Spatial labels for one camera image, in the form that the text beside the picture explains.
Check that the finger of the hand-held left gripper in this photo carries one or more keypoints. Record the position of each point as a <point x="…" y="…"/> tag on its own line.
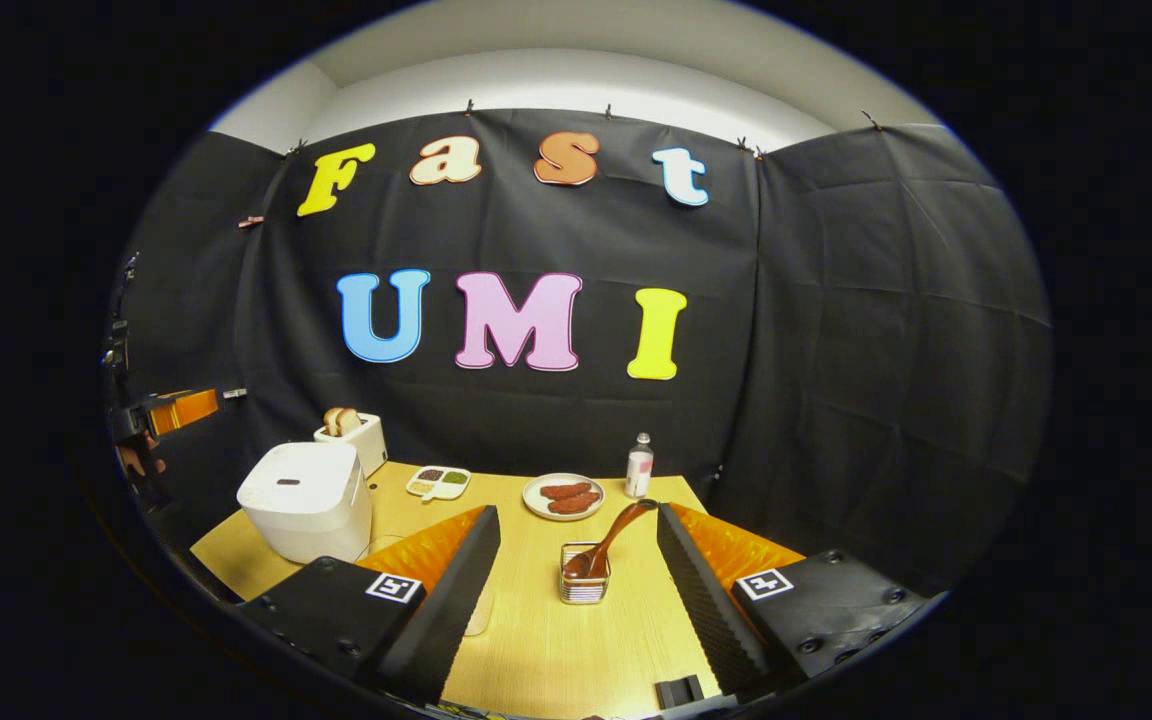
<point x="184" y="411"/>

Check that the toast slice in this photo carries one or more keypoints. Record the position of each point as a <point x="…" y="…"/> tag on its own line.
<point x="333" y="422"/>
<point x="351" y="420"/>

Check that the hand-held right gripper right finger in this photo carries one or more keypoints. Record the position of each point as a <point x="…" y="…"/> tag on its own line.
<point x="706" y="610"/>

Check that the white divided grain dish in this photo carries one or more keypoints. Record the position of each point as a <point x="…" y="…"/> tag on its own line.
<point x="439" y="483"/>

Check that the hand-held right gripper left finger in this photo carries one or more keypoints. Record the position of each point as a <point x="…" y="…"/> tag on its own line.
<point x="451" y="610"/>

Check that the small cream dish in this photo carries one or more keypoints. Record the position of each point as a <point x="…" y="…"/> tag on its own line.
<point x="479" y="612"/>

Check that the brown sausage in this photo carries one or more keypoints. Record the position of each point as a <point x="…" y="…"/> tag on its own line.
<point x="576" y="503"/>
<point x="566" y="490"/>

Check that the small bottle with pink label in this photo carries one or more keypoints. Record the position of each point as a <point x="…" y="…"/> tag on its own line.
<point x="640" y="470"/>

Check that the copper cloth clip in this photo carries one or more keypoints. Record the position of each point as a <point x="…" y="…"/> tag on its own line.
<point x="251" y="221"/>

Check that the white round plate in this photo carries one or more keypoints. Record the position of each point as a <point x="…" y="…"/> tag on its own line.
<point x="533" y="503"/>

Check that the black backdrop cloth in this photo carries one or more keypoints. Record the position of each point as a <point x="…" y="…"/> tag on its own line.
<point x="836" y="350"/>

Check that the white rice cooker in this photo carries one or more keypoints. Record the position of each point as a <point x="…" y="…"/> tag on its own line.
<point x="301" y="500"/>

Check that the brown wooden spoon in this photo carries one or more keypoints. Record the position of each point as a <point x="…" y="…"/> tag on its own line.
<point x="616" y="525"/>

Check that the white toaster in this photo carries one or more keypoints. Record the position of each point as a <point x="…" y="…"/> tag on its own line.
<point x="371" y="450"/>

